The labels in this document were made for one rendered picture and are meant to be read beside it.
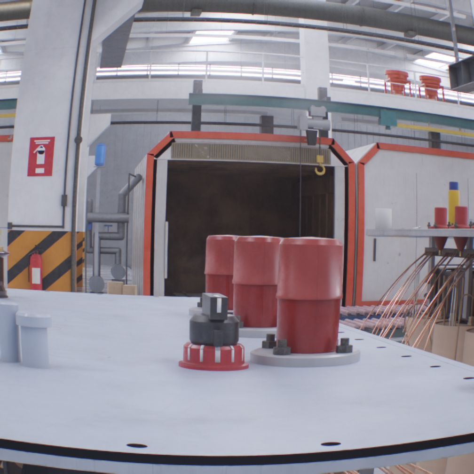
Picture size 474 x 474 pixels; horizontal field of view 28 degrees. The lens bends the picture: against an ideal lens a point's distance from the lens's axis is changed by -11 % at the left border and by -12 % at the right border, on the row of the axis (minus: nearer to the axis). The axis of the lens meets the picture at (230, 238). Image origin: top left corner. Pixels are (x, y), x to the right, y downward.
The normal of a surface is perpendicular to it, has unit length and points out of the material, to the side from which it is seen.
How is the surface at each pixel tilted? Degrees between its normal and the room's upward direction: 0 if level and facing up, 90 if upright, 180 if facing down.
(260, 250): 89
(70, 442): 0
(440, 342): 90
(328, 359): 90
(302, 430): 0
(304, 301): 90
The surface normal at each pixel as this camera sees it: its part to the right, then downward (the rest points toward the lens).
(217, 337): 0.14, 0.00
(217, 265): -0.39, -0.03
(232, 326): 0.66, 0.02
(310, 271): -0.11, -0.02
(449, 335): -0.77, -0.02
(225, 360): 0.40, -0.02
